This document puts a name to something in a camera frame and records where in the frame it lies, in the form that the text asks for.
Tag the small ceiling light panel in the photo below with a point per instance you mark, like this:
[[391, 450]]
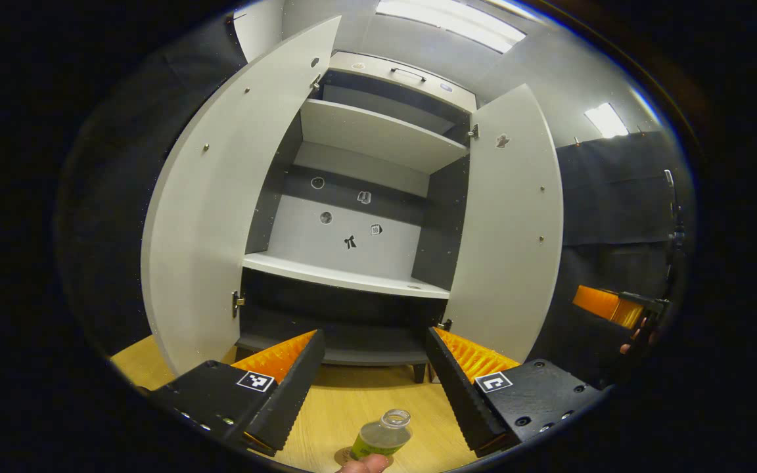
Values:
[[605, 119]]

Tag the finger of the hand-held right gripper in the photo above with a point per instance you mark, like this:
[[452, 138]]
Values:
[[598, 302]]

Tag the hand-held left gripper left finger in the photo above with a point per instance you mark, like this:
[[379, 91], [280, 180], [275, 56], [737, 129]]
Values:
[[290, 394]]

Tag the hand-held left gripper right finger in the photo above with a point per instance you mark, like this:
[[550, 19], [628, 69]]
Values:
[[460, 387]]

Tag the black backdrop cloth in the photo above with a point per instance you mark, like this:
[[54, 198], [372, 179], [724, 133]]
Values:
[[615, 197]]

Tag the green label bottle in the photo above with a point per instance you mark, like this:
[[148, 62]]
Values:
[[382, 437]]

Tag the round brown coaster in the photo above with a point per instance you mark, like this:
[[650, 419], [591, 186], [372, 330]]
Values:
[[342, 455]]

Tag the large ceiling light panel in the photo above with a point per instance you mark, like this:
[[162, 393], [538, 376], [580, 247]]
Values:
[[451, 23]]

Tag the white cabinet door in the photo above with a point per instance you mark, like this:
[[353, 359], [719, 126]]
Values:
[[510, 217], [221, 197]]

